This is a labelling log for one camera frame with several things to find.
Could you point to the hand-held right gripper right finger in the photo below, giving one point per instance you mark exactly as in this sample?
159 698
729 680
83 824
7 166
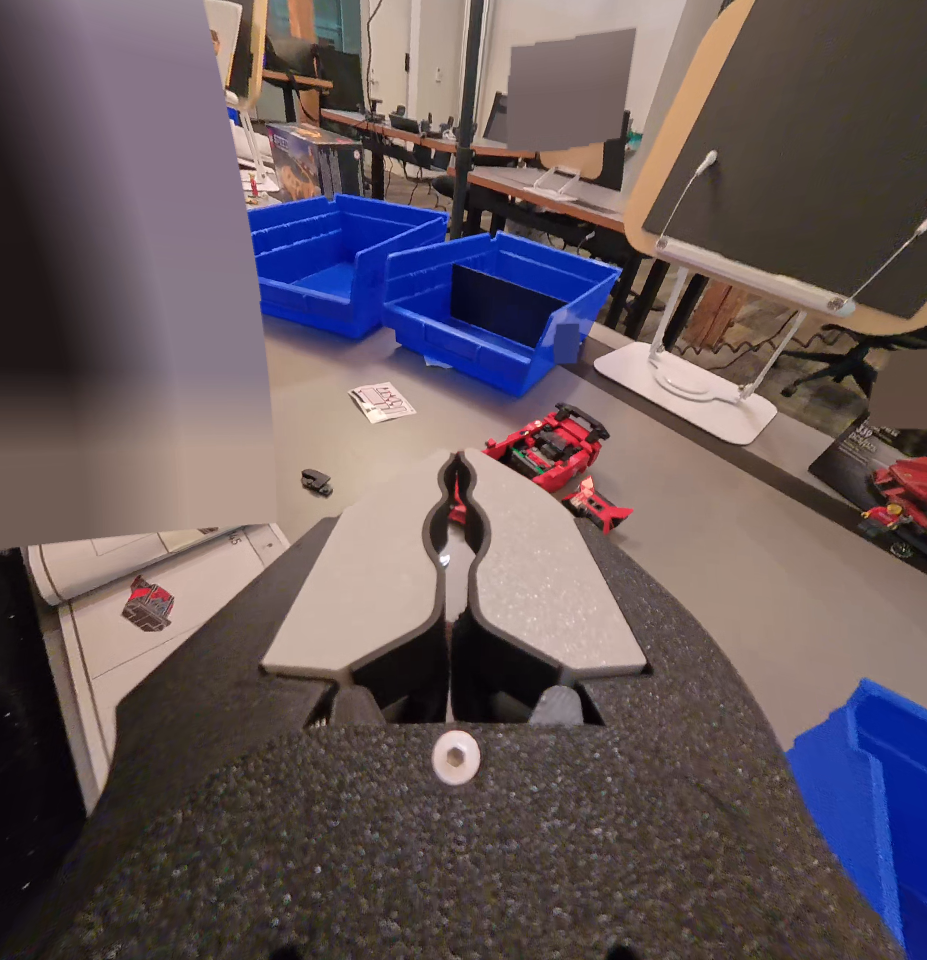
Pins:
553 592

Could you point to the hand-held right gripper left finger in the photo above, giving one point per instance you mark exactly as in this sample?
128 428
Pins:
358 592

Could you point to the small black lego assembly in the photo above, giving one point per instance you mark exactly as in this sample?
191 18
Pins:
317 481

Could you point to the blue plastic storage bin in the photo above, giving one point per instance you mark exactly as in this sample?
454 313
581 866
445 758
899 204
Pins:
306 307
868 810
463 345

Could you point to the red lego car section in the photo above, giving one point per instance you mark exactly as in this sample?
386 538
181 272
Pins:
598 510

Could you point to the red lego car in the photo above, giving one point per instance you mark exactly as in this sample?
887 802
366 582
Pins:
561 450

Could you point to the lego instruction booklet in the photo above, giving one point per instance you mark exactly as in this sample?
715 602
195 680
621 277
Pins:
111 645

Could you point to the black lego box with car picture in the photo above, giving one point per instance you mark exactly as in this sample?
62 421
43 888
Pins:
861 469

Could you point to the white sticker sheet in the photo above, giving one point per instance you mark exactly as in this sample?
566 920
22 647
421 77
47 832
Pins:
381 405

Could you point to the black bin divider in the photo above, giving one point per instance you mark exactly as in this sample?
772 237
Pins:
501 304

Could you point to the black office chair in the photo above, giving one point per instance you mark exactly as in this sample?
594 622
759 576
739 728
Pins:
846 351

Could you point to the book stand with black board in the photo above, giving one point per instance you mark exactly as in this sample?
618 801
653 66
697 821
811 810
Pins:
557 184
247 52
808 112

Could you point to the dark printed cardboard box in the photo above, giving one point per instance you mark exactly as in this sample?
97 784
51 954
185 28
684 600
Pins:
306 161

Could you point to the long wooden desk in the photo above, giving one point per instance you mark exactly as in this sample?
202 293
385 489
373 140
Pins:
433 141

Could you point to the black metal pole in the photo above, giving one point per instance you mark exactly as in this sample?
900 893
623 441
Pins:
471 90

